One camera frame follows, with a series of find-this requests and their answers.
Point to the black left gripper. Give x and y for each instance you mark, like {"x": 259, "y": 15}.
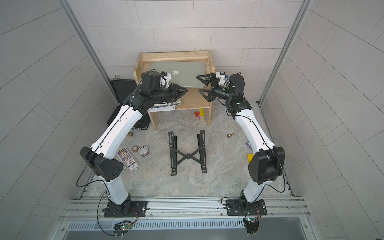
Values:
{"x": 169, "y": 92}

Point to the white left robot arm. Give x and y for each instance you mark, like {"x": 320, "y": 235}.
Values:
{"x": 153, "y": 89}

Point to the silver laptop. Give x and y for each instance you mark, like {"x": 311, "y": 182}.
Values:
{"x": 184, "y": 74}

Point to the right circuit board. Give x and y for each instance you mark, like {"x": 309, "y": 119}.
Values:
{"x": 251, "y": 225}

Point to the circuit board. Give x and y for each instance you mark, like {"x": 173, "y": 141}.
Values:
{"x": 122, "y": 228}
{"x": 251, "y": 225}

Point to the left circuit board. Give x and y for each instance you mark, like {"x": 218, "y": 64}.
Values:
{"x": 122, "y": 228}

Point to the aluminium rail frame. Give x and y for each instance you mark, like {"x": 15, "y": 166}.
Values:
{"x": 181, "y": 213}

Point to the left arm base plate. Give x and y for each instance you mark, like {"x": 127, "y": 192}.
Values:
{"x": 128, "y": 209}

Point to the black briefcase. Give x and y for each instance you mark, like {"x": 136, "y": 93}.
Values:
{"x": 122, "y": 89}

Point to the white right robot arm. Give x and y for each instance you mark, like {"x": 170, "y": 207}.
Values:
{"x": 268, "y": 160}

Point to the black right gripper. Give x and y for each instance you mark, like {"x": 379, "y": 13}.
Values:
{"x": 215, "y": 81}

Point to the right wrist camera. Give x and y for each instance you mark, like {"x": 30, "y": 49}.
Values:
{"x": 222, "y": 78}

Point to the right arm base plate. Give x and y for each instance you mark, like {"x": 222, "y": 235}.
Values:
{"x": 243, "y": 208}

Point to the yellow plastic block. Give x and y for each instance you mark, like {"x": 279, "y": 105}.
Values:
{"x": 250, "y": 157}

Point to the white papers on shelf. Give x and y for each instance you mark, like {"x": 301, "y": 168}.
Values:
{"x": 162, "y": 109}

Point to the foil lidded round tin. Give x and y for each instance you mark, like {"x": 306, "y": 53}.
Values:
{"x": 143, "y": 151}

